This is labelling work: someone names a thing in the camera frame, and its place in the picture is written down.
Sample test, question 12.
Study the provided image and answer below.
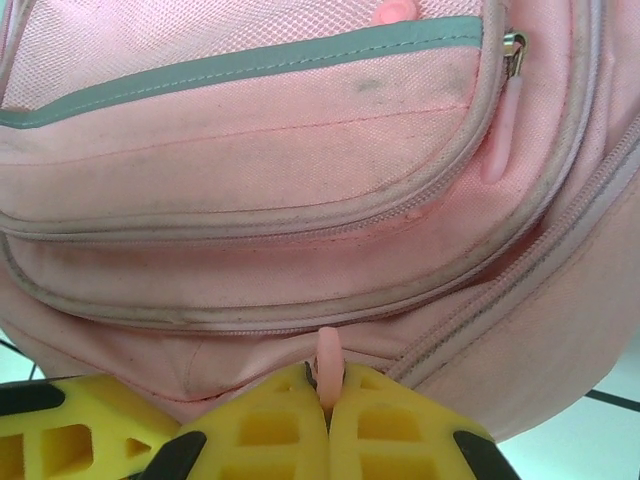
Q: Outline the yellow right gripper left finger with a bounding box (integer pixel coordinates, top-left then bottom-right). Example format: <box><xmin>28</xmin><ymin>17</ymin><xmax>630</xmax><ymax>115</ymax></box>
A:
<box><xmin>144</xmin><ymin>363</ymin><xmax>332</xmax><ymax>480</ymax></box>

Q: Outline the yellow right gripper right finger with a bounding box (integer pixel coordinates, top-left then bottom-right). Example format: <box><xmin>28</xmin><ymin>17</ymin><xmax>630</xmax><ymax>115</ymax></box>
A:
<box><xmin>329</xmin><ymin>362</ymin><xmax>522</xmax><ymax>480</ymax></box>

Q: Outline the pink backpack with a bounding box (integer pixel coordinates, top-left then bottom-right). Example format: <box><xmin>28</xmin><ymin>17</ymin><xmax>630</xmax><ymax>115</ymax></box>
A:
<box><xmin>0</xmin><ymin>0</ymin><xmax>640</xmax><ymax>444</ymax></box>

